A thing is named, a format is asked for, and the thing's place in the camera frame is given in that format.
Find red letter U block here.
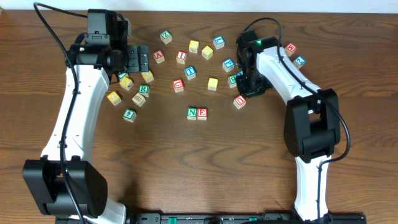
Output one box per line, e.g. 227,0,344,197
172,79,184,93

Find yellow letter O block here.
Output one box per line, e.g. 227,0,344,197
141,71,154,83

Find green letter Z block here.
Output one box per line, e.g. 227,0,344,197
160,30,172,44

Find yellow letter G block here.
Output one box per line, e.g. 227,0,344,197
107,91,122,106

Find red letter A block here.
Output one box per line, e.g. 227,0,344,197
153,50,165,63

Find pineapple B wooden block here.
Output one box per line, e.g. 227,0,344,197
132,93,146,107

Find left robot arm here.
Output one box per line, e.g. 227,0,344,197
22,9,149,223

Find green letter V block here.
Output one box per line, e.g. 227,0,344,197
118,72,128,79

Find red letter E block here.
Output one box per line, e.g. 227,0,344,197
197,108,208,120

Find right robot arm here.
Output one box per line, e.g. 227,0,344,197
236,30,340,221

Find blue letter P block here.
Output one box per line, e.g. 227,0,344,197
222,58,235,72

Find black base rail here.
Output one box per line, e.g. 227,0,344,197
127,212,367,224

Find blue letter T block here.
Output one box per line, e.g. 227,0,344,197
184,66,197,80

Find yellow block with animal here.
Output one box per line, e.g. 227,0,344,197
201,45,214,60

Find green letter B block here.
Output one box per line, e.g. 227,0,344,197
228,75,237,88

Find blue number 2 block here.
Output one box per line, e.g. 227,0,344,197
293,55,306,69

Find green letter R block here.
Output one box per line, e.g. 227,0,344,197
138,85,150,97

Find yellow block back row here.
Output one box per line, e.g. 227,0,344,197
188,40,199,54

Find yellow letter K block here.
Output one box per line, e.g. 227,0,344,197
119,77,134,91

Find yellow letter S block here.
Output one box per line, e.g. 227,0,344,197
208,77,219,91

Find green letter N block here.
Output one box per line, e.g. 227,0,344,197
187,107,198,120

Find red letter I block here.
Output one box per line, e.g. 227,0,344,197
176,51,187,64

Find red letter M block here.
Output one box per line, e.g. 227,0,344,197
284,43,297,57

